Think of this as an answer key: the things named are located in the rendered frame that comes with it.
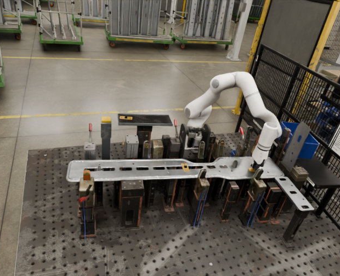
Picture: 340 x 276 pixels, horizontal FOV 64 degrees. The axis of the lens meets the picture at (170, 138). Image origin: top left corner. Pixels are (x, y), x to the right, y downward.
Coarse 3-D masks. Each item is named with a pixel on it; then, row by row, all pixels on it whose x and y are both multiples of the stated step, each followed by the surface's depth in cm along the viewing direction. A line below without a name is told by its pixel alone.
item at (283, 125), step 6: (282, 126) 210; (288, 126) 215; (294, 126) 215; (288, 138) 199; (300, 138) 212; (312, 138) 197; (288, 144) 199; (306, 144) 188; (312, 144) 188; (318, 144) 188; (306, 150) 191; (312, 150) 191; (300, 156) 194; (306, 156) 194; (312, 156) 194
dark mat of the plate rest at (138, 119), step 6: (120, 114) 188; (126, 114) 189; (120, 120) 181; (126, 120) 182; (132, 120) 183; (138, 120) 184; (144, 120) 185; (150, 120) 186; (156, 120) 187; (162, 120) 188; (168, 120) 189
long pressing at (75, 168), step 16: (80, 160) 164; (96, 160) 166; (112, 160) 169; (128, 160) 171; (144, 160) 173; (160, 160) 175; (176, 160) 178; (224, 160) 185; (240, 160) 187; (272, 160) 193; (80, 176) 153; (96, 176) 155; (112, 176) 157; (128, 176) 158; (144, 176) 160; (160, 176) 162; (176, 176) 164; (192, 176) 166; (208, 176) 169; (224, 176) 171; (240, 176) 172; (272, 176) 177
